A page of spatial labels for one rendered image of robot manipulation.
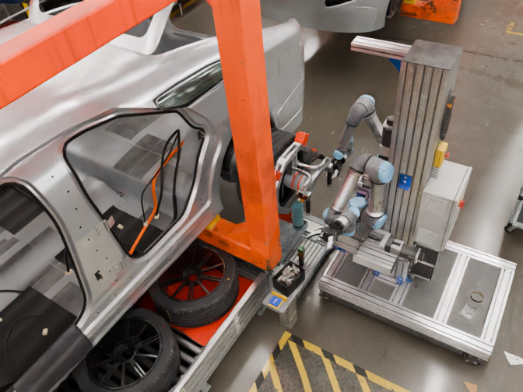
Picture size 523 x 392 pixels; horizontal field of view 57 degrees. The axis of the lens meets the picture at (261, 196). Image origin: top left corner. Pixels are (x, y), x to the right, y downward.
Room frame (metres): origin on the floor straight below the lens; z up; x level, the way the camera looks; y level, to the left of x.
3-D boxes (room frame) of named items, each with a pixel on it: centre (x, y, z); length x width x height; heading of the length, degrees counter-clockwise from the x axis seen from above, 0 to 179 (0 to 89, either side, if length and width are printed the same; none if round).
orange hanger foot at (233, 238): (2.39, 0.28, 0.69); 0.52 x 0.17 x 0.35; 53
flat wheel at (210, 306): (2.17, 0.58, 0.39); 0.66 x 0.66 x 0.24
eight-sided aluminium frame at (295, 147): (2.67, -0.24, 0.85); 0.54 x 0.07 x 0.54; 143
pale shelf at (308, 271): (2.00, -0.11, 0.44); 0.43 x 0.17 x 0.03; 143
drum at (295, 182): (2.63, -0.30, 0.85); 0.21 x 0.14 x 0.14; 53
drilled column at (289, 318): (1.97, -0.10, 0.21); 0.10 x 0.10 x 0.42; 53
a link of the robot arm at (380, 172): (2.07, -0.71, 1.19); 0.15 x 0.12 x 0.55; 40
